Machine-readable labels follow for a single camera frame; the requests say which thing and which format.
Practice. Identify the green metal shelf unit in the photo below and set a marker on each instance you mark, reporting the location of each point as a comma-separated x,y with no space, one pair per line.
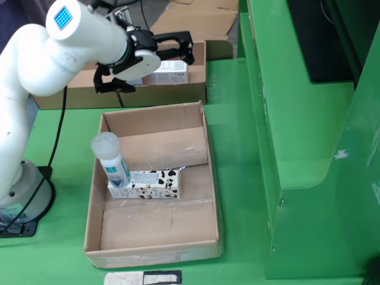
297,148

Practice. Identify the cow print carton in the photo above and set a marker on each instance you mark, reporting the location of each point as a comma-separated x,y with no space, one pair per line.
154,184

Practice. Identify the cardboard box with olive flap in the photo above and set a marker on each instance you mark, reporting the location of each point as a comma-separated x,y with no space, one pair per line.
166,95

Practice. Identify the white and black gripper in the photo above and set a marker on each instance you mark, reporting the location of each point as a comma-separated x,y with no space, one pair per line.
142,65

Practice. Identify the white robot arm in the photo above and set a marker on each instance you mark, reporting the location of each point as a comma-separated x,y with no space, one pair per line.
83,38

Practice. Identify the person in purple shirt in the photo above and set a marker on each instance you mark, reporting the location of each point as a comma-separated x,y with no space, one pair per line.
12,17

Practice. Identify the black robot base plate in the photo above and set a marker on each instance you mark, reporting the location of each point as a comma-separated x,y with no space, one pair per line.
44,207

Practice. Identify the flattened cardboard sheets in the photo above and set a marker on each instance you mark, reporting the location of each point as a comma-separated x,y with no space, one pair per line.
202,20

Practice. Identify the plain open cardboard box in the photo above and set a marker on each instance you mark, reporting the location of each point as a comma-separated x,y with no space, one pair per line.
80,98

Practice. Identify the white product box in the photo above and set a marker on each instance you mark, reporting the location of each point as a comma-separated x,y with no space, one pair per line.
172,75

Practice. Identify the white printed paper card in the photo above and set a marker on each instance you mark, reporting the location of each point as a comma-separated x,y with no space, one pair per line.
161,278

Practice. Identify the crumpled white paper sheet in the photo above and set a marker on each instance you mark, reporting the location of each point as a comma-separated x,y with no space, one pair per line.
123,279

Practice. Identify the white bottle teal label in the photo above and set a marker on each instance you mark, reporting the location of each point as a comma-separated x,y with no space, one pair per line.
105,145

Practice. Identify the shallow cardboard tray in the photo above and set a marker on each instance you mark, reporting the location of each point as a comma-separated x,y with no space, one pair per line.
154,225

